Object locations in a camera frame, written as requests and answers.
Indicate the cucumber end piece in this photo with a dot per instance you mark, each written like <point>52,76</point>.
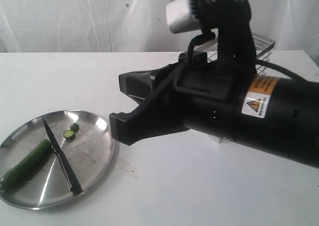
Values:
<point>74,127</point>

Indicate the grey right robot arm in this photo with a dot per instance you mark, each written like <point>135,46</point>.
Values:
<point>276,115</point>

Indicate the cucumber slices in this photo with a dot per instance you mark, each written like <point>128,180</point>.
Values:
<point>69,135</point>

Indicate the white backdrop curtain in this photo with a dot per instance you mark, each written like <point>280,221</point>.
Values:
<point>138,25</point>

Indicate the wire metal basket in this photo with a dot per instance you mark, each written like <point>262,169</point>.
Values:
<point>263,47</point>

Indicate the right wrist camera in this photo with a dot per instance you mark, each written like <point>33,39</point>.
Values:
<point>228,21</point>

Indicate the green cucumber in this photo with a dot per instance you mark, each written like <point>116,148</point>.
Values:
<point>18,173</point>

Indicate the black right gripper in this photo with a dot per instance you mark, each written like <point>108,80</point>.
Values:
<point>207,99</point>

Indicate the round steel plate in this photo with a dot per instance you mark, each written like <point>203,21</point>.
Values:
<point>89,155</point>

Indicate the black handled knife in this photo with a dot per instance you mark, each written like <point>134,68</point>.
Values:
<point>71,179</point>

